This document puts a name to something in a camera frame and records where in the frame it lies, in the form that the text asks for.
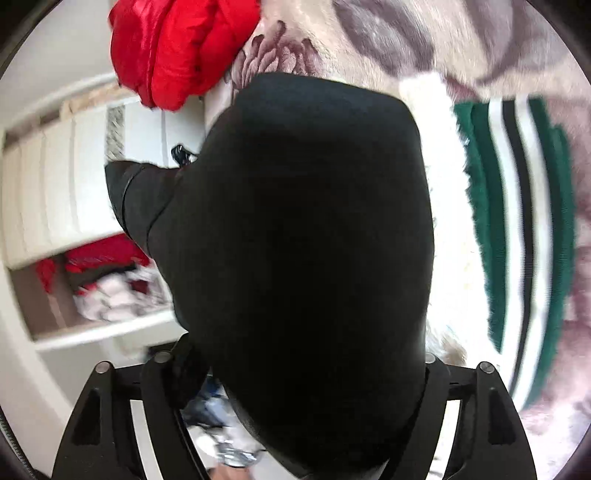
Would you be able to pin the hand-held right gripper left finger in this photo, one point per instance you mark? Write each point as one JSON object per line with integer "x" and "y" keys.
{"x": 159, "y": 383}

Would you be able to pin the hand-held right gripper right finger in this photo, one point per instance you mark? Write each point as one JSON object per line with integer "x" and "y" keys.
{"x": 436, "y": 392}

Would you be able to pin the black leather jacket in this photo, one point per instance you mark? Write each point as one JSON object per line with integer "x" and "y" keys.
{"x": 300, "y": 254}

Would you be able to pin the white fur garment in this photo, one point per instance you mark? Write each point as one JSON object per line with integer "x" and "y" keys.
{"x": 120, "y": 295}

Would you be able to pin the red coat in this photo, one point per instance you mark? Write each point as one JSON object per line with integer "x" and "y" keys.
{"x": 92, "y": 258}

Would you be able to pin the green striped sweater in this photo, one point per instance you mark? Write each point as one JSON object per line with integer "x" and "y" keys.
{"x": 485, "y": 230}

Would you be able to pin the white fluffy folded garment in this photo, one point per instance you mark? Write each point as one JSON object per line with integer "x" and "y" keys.
{"x": 445, "y": 184}

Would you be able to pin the white wardrobe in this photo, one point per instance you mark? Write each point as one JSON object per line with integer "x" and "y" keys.
{"x": 46, "y": 194}

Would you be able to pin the white sliding wardrobe door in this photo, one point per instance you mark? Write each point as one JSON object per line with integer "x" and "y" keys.
{"x": 60, "y": 184}

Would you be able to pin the red quilt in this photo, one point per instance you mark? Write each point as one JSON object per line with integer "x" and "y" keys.
{"x": 184, "y": 46}

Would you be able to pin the floral plush blanket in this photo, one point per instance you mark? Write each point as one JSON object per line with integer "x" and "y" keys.
{"x": 415, "y": 37}

